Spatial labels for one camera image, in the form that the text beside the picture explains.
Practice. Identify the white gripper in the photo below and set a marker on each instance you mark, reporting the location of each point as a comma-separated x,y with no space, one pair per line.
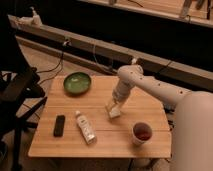
118,99

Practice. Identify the white sponge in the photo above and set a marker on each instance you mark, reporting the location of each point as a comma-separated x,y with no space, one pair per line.
113,112

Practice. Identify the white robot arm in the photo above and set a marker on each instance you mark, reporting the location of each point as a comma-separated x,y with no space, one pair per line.
192,135

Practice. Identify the white plastic bottle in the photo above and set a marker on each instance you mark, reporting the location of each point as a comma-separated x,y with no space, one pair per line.
85,127

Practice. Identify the white cup with red contents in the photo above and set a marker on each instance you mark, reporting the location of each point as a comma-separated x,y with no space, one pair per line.
141,132

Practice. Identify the black remote control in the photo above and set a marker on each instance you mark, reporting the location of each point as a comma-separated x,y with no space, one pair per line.
59,126

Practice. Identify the white spray bottle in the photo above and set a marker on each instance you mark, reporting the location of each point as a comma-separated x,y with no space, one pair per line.
35,19

